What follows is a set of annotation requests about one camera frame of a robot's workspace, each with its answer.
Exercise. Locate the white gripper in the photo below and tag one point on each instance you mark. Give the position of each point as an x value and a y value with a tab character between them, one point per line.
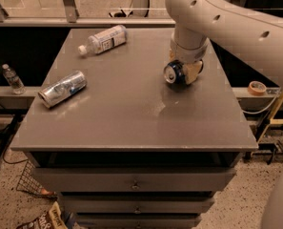
189	53

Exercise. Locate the blue pepsi can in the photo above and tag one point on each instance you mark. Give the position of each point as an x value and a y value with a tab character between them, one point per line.
173	72

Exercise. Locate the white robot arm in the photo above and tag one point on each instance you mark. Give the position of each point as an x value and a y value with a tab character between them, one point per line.
254	37

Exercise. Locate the crushed silver can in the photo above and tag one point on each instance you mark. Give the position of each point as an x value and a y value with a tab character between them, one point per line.
59	91

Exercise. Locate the clear plastic bottle white label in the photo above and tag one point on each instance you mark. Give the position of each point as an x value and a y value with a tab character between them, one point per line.
104	40

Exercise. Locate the tape roll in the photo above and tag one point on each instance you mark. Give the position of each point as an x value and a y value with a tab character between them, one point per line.
257	88

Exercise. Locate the grey drawer cabinet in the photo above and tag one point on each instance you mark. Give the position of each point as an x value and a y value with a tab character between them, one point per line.
128	116

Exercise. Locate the small water bottle on ledge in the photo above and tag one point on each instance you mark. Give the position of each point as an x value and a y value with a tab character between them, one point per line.
13	79

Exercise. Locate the top drawer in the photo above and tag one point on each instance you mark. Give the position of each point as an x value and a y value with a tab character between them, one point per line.
193	179

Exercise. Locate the drawer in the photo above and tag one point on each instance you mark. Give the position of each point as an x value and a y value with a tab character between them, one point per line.
137	204
193	179
138	221

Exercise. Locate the middle drawer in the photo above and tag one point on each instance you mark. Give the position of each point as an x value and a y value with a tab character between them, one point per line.
137	204

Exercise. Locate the bottom drawer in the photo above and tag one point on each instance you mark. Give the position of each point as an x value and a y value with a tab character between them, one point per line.
138	221

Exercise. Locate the snack bag on floor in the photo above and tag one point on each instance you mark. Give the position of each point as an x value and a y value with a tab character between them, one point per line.
49	220

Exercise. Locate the metal railing frame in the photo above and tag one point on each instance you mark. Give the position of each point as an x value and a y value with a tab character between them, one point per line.
84	11

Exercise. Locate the wire basket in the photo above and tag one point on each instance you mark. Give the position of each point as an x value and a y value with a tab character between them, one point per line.
28	184

